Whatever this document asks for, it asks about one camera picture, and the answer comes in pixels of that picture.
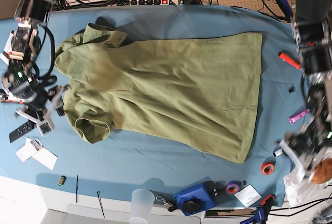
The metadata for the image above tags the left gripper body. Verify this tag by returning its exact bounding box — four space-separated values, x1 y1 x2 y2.
276 129 331 180

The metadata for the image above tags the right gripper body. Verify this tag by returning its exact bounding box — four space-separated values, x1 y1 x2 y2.
15 84 71 136

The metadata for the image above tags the olive green t-shirt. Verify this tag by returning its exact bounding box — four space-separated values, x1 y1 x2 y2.
55 23 263 163

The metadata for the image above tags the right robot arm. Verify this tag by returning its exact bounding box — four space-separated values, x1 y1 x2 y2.
1 0 69 142

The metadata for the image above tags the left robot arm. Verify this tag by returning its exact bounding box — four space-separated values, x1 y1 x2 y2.
279 0 331 181

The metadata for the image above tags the black remote control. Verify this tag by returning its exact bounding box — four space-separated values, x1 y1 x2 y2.
9 120 35 143

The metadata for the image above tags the white black marker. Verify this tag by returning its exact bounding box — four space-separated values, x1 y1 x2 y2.
273 148 283 157

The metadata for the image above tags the pink tube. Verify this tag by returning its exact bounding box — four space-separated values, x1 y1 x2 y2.
288 109 310 125

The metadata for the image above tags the orange furry object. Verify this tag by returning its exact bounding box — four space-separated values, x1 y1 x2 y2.
311 158 332 184

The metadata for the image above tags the orange white utility knife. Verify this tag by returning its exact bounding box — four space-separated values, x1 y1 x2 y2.
1 91 22 104

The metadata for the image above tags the white plastic bag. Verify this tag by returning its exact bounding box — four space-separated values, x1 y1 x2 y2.
283 167 331 207

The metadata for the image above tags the white card package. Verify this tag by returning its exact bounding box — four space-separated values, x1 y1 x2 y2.
16 139 42 162

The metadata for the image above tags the red tape roll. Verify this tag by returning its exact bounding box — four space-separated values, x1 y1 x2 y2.
260 162 275 175

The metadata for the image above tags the white paper sheet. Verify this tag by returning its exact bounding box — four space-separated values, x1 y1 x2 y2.
25 137 58 170

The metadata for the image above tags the small green battery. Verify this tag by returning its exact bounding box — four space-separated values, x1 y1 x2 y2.
58 175 66 186

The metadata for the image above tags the white paper card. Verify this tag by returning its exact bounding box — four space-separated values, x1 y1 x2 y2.
234 185 261 207

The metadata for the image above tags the blue orange bar clamp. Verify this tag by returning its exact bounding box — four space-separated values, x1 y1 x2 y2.
240 194 275 224

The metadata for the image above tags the black zip tie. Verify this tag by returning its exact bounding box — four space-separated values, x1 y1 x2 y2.
96 191 105 218
75 175 79 203

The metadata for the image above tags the purple tape roll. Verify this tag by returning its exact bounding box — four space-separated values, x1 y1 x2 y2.
225 181 242 195

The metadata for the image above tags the orange screwdriver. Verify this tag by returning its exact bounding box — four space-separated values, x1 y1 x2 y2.
278 51 302 71

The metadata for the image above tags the blue plastic box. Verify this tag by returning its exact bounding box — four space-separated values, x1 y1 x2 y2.
173 183 216 216

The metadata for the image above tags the translucent plastic cup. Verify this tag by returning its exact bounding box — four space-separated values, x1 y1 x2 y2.
129 189 155 224

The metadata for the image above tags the metal carabiner keyring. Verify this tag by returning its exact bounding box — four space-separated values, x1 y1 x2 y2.
156 195 173 208

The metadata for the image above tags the white power strip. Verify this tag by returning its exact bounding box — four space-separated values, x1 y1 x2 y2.
114 0 180 6

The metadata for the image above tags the blue clamp handle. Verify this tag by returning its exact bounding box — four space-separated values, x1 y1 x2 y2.
275 0 293 23

